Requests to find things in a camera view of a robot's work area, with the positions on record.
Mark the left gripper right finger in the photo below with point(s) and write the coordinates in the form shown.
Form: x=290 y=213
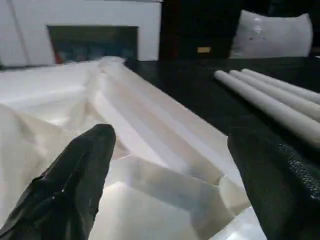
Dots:
x=285 y=190

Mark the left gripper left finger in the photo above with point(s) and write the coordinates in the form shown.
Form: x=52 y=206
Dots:
x=65 y=190

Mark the white plastic table top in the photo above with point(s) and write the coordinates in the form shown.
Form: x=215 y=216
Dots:
x=150 y=160

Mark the white plastic table leg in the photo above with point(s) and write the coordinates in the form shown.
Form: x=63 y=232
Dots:
x=285 y=95
x=295 y=84
x=270 y=110

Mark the grey white pillow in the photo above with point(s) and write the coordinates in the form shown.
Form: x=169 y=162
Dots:
x=272 y=35

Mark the white glass-door cabinet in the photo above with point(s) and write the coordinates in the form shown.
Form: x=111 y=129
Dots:
x=90 y=15

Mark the black cabinet with yellow label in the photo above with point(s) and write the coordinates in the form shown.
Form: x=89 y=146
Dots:
x=200 y=27

